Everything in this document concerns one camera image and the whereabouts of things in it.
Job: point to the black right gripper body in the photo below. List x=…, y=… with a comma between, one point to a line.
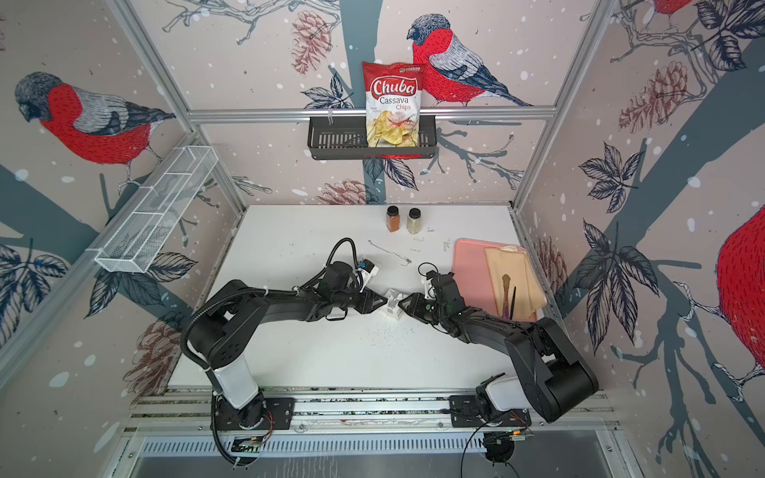
x=429, y=312

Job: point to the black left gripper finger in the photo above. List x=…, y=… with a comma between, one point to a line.
x=370, y=296
x=369, y=307

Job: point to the wooden cutting board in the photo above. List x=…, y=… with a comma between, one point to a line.
x=526, y=293

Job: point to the beige spice jar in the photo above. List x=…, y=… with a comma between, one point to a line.
x=414, y=225

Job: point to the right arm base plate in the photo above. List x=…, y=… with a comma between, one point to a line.
x=464, y=413

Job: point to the orange spice jar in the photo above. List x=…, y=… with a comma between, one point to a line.
x=393, y=218

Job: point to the pink plastic tray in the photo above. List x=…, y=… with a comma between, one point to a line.
x=472, y=275

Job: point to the aluminium mounting rail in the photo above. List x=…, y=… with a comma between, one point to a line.
x=350, y=411

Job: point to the white lift-off lid jewelry box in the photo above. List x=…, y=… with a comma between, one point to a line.
x=392, y=307

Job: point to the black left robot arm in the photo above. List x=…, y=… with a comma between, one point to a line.
x=221, y=329

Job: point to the white mesh wall shelf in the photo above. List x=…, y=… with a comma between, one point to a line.
x=140, y=237

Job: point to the Chuba cassava chips bag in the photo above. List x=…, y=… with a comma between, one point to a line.
x=393, y=101

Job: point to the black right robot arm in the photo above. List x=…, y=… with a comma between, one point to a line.
x=550, y=376

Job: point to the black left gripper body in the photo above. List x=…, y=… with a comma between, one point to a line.
x=345, y=300

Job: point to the black wire wall basket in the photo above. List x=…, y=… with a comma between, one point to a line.
x=344, y=139

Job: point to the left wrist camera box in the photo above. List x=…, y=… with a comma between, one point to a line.
x=368, y=270

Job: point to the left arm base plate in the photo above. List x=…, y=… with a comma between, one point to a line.
x=269, y=412

